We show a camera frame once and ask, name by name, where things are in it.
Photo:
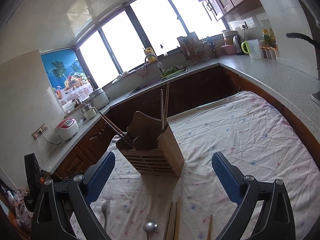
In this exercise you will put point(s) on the red white rice cooker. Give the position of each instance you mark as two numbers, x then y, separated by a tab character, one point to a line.
66	129

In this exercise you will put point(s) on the small white cooking pot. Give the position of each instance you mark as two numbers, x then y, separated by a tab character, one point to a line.
89	111

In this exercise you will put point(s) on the wooden chopstick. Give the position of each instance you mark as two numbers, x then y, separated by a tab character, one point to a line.
177	219
209	234

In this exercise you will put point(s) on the pink bowl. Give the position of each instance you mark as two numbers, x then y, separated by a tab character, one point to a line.
229	49

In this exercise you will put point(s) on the black wok pan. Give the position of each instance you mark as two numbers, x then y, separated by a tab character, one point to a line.
312	42

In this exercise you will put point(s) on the wooden utensil holder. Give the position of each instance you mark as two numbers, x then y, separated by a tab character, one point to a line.
154	149

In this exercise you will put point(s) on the green vegetables basket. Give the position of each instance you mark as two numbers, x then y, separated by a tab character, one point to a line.
173	71

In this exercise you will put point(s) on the steel fork left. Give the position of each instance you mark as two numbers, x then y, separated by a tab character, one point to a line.
104	208

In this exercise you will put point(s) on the tropical fruit poster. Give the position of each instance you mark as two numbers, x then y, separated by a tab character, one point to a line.
66	75

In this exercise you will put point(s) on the wall power strip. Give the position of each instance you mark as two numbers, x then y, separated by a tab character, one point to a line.
39	131

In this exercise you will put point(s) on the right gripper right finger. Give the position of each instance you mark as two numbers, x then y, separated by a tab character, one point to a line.
275	221

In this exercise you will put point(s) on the steel electric kettle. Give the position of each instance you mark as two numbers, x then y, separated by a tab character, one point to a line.
237	44

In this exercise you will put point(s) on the dish rack with utensils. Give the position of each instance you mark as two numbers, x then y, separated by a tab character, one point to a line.
192	48

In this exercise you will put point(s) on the kitchen faucet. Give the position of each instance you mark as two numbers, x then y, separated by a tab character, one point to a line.
152	58

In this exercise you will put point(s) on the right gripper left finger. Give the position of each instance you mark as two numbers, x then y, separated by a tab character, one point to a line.
50	219

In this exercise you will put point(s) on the steel spoon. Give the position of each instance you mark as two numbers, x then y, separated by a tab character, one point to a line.
150	227

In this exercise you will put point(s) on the white rice cooker pot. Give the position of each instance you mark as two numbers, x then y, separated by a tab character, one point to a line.
98	98

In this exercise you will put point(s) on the spice jar set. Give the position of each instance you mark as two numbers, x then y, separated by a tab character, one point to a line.
270	44

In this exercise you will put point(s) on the white pitcher green handle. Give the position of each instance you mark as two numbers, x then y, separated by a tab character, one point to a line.
251	47

